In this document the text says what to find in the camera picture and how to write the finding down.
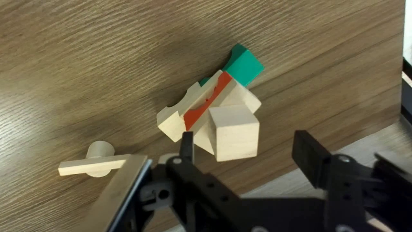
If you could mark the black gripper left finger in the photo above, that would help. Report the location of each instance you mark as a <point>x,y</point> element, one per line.
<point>187,146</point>

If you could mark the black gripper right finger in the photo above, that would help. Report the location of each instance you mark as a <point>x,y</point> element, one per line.
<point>310,156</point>

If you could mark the plain wooden cube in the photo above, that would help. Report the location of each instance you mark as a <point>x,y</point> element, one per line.
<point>235,134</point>

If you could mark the plain wooden arch block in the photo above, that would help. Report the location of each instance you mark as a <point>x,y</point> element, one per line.
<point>177,116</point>

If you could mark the red wooden block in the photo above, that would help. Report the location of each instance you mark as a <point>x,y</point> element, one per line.
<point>207,102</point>

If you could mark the plain wooden triangular block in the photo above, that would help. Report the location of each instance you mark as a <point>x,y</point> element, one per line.
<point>241,98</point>

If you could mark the plain wooden cylinder block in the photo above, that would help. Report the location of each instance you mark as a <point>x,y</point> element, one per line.
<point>100,150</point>

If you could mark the flat wooden plank block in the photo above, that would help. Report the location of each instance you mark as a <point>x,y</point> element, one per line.
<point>92,165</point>

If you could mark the green wooden block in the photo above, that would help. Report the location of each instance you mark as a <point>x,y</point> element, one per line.
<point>244,65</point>

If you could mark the black metal desk frame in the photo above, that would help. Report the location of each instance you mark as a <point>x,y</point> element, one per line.
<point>407,98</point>

